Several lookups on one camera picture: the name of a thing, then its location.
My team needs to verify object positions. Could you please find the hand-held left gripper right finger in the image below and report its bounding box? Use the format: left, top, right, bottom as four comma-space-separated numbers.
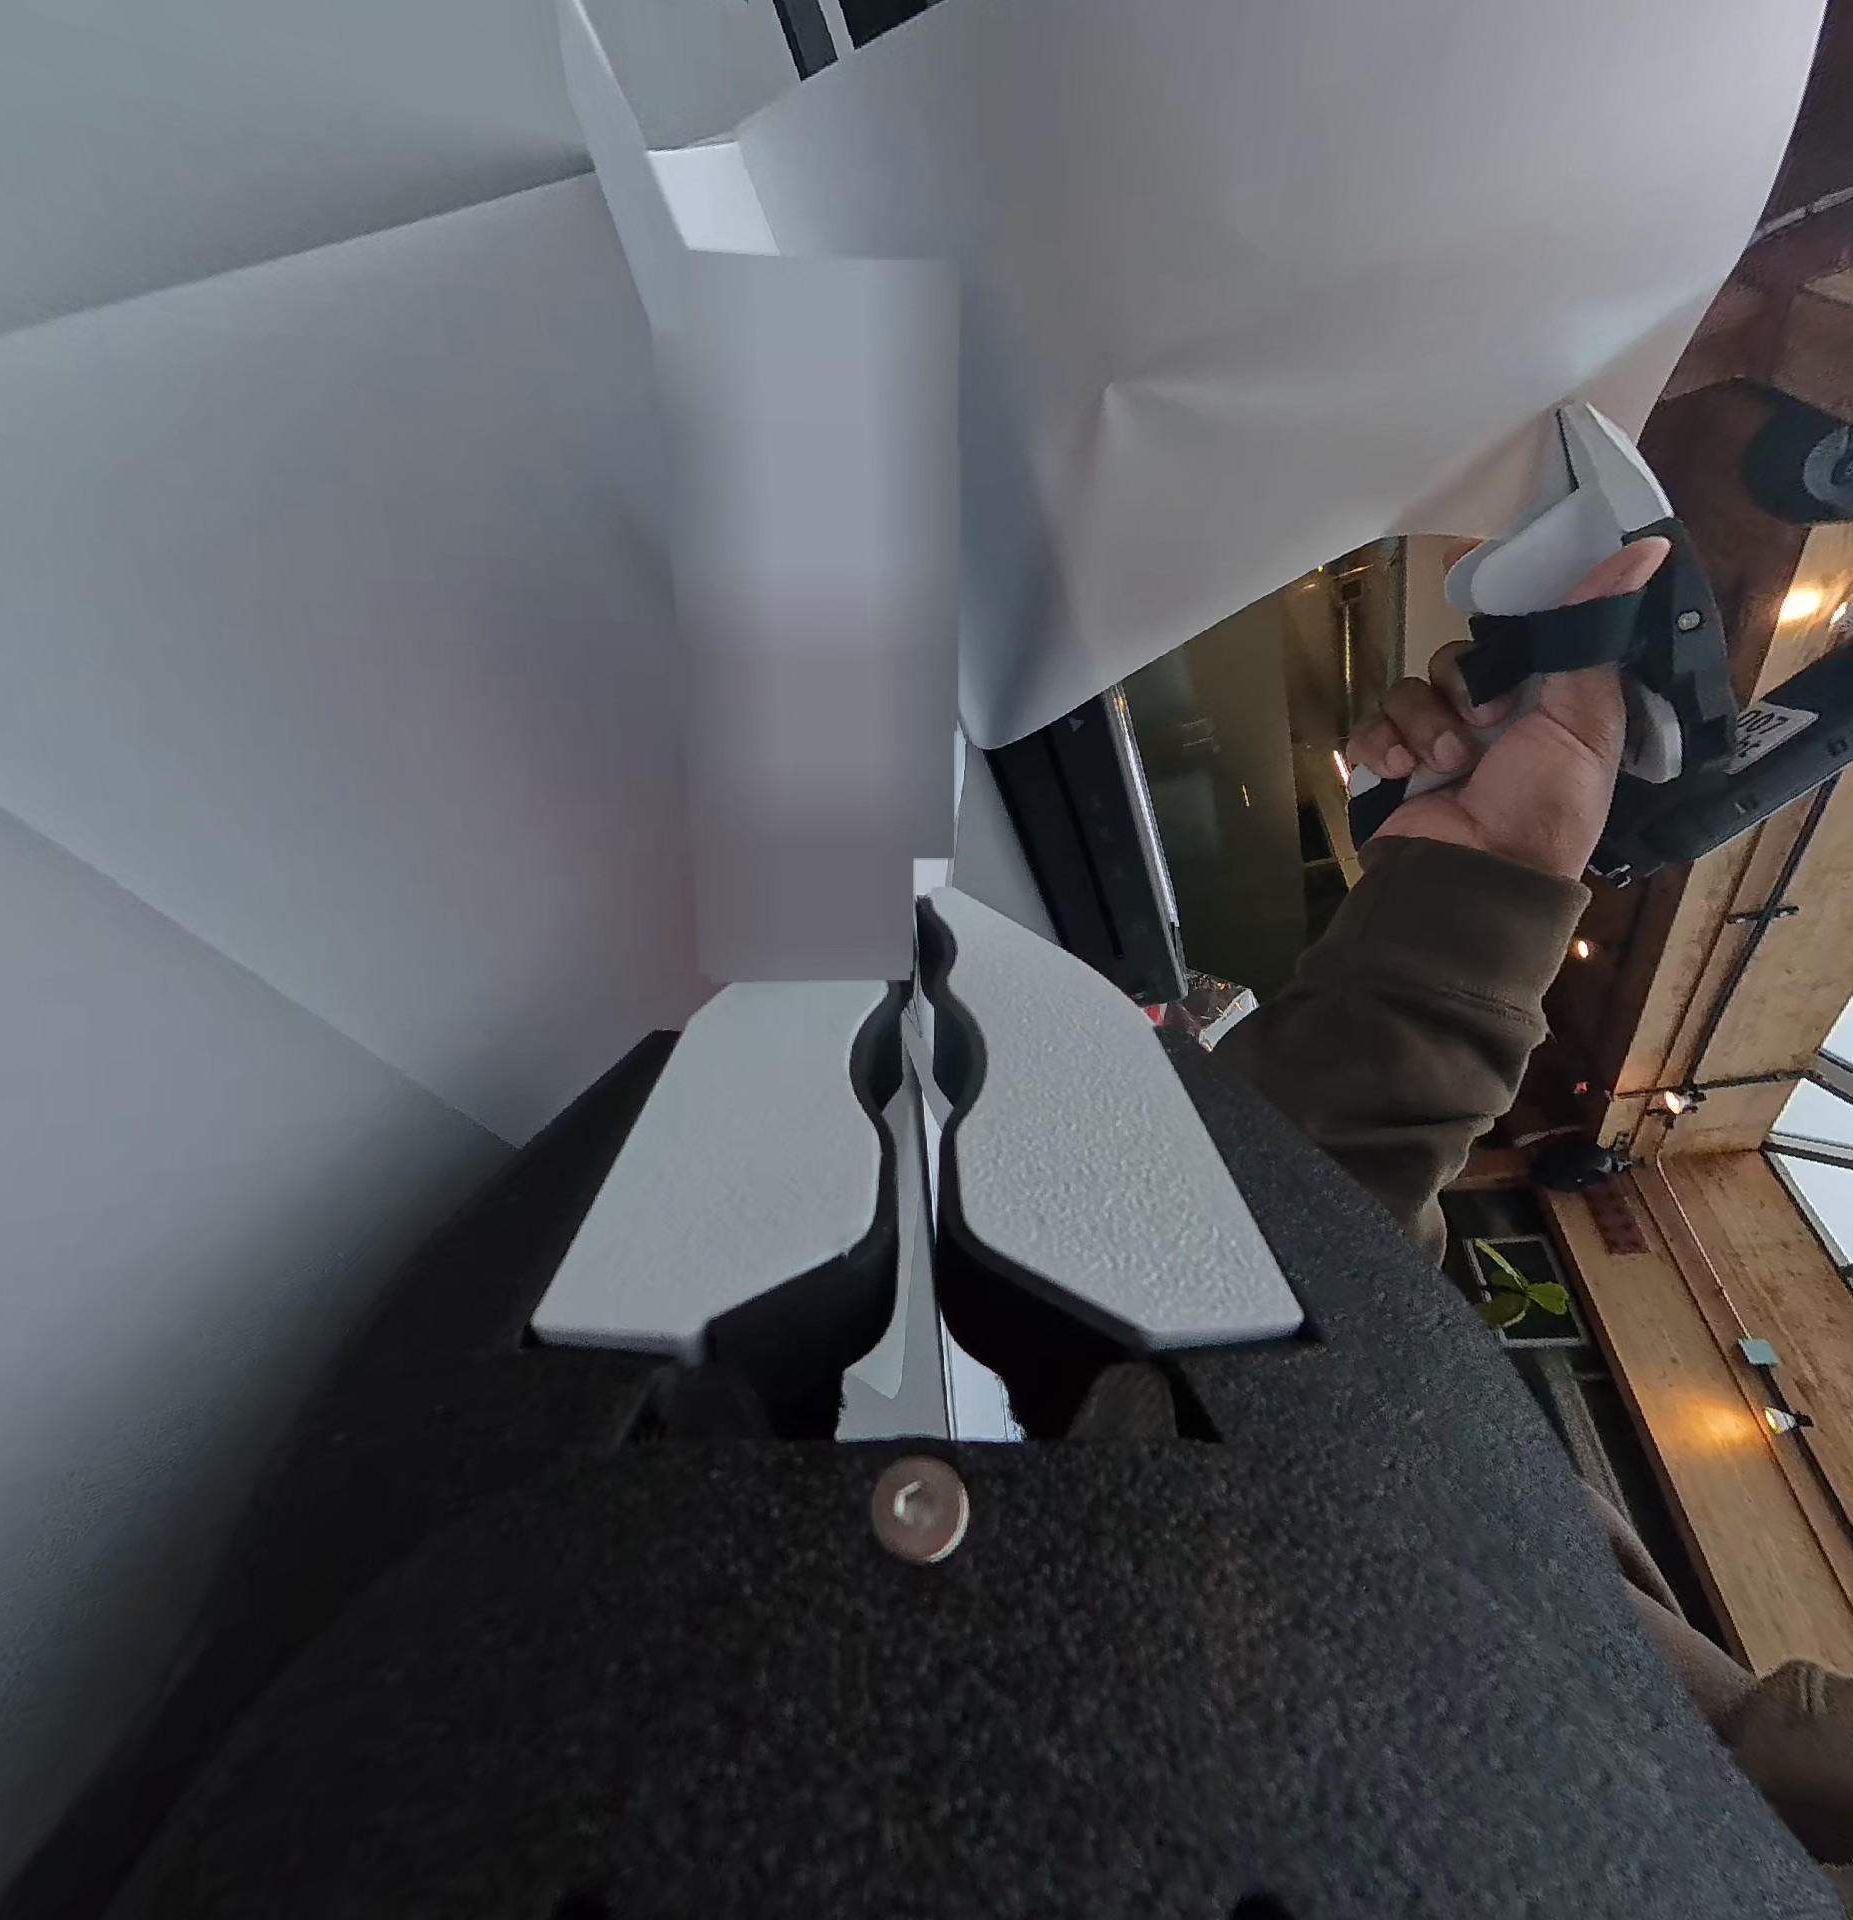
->
919, 885, 1306, 1369

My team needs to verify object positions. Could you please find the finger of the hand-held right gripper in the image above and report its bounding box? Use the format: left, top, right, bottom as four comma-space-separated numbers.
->
1554, 400, 1673, 546

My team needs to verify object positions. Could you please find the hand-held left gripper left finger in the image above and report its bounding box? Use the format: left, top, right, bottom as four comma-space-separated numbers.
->
529, 980, 908, 1366

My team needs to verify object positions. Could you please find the printed white paper sheet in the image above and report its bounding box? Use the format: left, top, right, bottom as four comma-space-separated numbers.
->
645, 139, 964, 1446

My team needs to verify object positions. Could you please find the person's right forearm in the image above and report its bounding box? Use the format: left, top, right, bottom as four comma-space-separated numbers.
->
1208, 831, 1595, 1264

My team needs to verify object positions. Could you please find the person's right hand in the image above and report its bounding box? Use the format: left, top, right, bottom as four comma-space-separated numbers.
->
1342, 533, 1676, 885

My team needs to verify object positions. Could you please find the red white wrapper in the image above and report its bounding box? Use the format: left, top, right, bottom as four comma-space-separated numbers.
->
1150, 974, 1261, 1054

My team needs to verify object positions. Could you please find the black flat device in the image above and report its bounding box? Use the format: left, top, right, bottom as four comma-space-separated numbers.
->
982, 683, 1195, 1012

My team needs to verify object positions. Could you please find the green potted plant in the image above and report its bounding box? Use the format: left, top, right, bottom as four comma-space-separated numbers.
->
1469, 1234, 1574, 1331

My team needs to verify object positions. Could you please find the person's olive jacket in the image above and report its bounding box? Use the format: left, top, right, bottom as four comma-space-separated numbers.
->
1584, 1476, 1853, 1868

